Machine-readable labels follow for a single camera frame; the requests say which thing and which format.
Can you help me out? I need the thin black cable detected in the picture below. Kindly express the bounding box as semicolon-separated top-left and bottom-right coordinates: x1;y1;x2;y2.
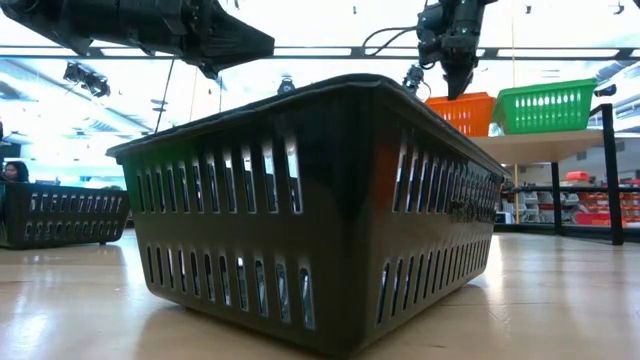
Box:
153;58;176;135

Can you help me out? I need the storage rack with red bins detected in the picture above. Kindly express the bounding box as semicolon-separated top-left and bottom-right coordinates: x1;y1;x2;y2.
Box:
497;169;640;226

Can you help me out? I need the black ceiling device with cable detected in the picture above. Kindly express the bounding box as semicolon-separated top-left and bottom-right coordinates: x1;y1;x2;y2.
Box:
402;64;432;97

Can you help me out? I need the person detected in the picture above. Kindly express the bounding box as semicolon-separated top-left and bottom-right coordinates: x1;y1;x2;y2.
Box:
2;160;30;184

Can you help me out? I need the black aluminium table frame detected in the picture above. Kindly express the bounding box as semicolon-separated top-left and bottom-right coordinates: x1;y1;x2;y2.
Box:
492;222;640;246

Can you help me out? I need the black plastic basket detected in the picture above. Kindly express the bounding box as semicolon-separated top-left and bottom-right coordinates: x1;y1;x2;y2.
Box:
0;181;132;250
105;73;511;357

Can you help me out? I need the black ceiling camera cluster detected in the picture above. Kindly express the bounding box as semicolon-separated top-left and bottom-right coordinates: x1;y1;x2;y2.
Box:
62;61;112;99

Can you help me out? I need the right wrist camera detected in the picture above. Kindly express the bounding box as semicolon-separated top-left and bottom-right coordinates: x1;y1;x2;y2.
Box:
416;2;447;70

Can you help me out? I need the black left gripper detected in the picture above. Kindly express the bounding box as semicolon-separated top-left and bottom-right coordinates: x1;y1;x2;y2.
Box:
117;0;275;80

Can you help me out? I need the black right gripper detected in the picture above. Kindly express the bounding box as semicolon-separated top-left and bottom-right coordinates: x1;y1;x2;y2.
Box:
440;14;489;101

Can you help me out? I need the long ceiling light strip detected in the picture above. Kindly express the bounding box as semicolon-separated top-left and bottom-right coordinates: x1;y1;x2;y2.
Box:
0;45;640;62

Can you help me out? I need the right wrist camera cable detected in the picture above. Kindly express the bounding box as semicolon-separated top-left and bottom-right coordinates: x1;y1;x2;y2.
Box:
360;25;420;57

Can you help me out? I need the wooden shelf with black legs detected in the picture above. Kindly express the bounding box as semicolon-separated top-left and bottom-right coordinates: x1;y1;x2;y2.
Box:
469;103;625;246

